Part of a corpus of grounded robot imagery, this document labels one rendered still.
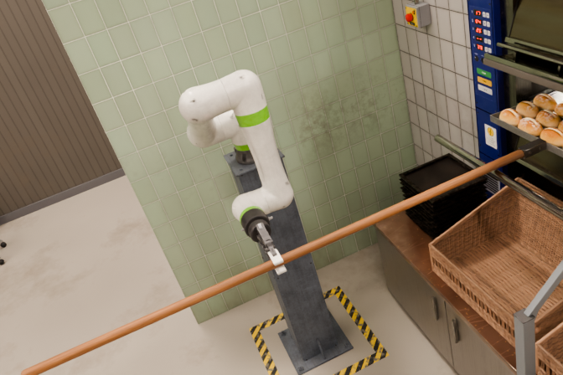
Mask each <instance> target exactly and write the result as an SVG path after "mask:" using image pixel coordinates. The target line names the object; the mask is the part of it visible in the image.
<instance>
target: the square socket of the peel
mask: <svg viewBox="0 0 563 375"><path fill-rule="evenodd" d="M518 149H520V150H522V151H523V152H524V157H522V158H524V159H525V158H527V157H531V156H533V155H534V154H536V153H539V152H542V151H543V150H546V141H544V140H542V139H540V138H539V139H536V140H534V141H532V142H529V143H527V144H525V145H523V146H520V147H518Z"/></svg>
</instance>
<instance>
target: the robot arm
mask: <svg viewBox="0 0 563 375"><path fill-rule="evenodd" d="M178 108H179V111H180V114H181V115H182V117H183V118H184V119H185V120H186V121H187V122H188V128H187V136H188V139H189V141H190V142H191V143H192V144H193V145H195V146H196V147H200V148H205V147H209V146H213V145H215V144H217V143H220V142H222V141H226V140H228V139H231V140H232V143H233V144H234V146H235V147H234V150H235V152H236V156H235V159H236V161H237V162H238V163H239V164H242V165H250V164H254V163H255V164H256V168H257V171H258V173H259V176H260V180H261V183H262V187H261V188H258V189H256V190H254V191H251V192H248V193H243V194H241V195H239V196H238V197H237V198H236V199H235V200H234V202H233V203H232V213H233V215H234V216H235V218H236V219H237V220H238V221H239V222H240V224H241V226H242V227H243V229H242V230H241V231H245V233H246V235H247V236H248V237H250V238H251V239H252V240H253V241H254V242H257V243H259V244H260V246H261V247H262V248H263V250H264V251H265V254H266V256H267V257H268V259H269V260H272V262H273V264H274V265H275V266H276V265H279V264H281V263H283V262H284V261H283V259H282V257H281V256H280V254H279V253H278V251H277V249H275V245H274V244H273V241H272V239H271V237H270V236H271V227H270V225H271V223H270V220H271V219H273V217H272V216H271V217H267V214H269V213H272V212H275V211H277V210H280V209H283V208H286V207H287V206H289V205H290V204H291V202H292V200H293V196H294V193H293V190H292V186H291V184H290V183H289V181H288V178H287V175H286V173H285V170H284V168H283V165H282V161H281V158H280V156H279V152H278V150H277V146H276V140H275V137H274V132H273V128H272V123H271V115H270V114H269V110H268V107H267V103H266V97H265V94H264V91H263V88H262V85H261V81H260V79H259V77H258V76H257V75H256V74H255V73H253V72H251V71H249V70H247V69H241V70H237V71H236V72H234V73H232V74H228V75H226V76H225V77H223V78H221V79H219V80H216V81H213V82H210V83H208V84H204V85H198V86H195V87H191V88H189V89H187V90H185V91H184V92H183V93H182V95H181V96H180V99H179V102H178Z"/></svg>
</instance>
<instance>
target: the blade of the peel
mask: <svg viewBox="0 0 563 375"><path fill-rule="evenodd" d="M550 96H552V97H553V98H554V99H555V101H556V103H557V105H558V104H559V103H561V102H563V93H561V92H559V91H557V92H555V93H552V94H550ZM501 112H502V111H500V112H497V113H495V114H492V115H490V121H491V122H492V123H494V124H496V125H498V126H501V127H503V128H504V129H506V130H508V131H511V132H513V133H514V134H516V135H518V136H521V137H523V138H524V139H526V140H528V141H534V140H536V139H539V138H540V136H533V135H531V134H529V133H528V132H526V131H522V130H520V129H519V128H518V127H515V126H512V125H510V124H509V123H507V122H505V121H502V120H500V119H499V116H500V113H501ZM546 150H548V151H550V152H553V153H555V154H556V155H558V156H560V157H563V147H557V146H553V145H551V144H550V143H548V142H546Z"/></svg>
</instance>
